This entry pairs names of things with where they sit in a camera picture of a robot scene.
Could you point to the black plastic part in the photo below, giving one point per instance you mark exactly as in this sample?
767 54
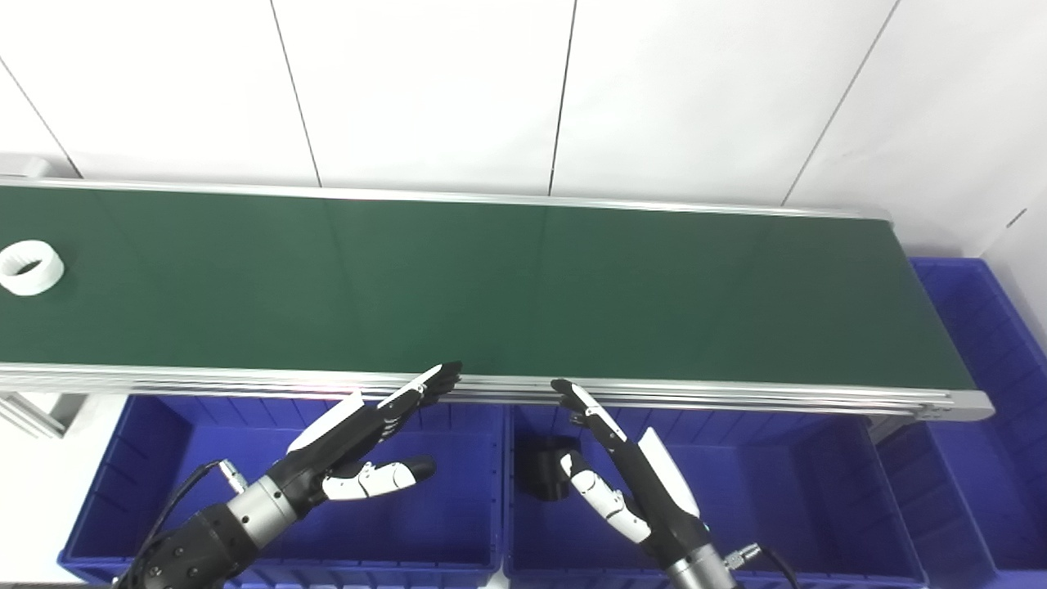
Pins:
544 474

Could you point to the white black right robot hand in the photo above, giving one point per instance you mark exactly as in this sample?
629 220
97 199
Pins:
646 483

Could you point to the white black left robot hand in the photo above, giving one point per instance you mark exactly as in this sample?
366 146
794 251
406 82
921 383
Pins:
343 446

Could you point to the blue plastic bin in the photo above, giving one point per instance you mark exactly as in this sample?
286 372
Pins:
785 507
990 343
425 523

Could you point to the aluminium conveyor leg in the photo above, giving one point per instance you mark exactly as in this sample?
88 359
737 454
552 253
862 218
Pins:
41 413

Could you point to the green conveyor belt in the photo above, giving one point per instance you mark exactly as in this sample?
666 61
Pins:
695 397
491 286

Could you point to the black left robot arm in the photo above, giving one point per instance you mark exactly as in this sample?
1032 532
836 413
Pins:
204 544

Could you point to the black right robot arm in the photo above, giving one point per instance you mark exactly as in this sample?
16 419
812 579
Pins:
699 573

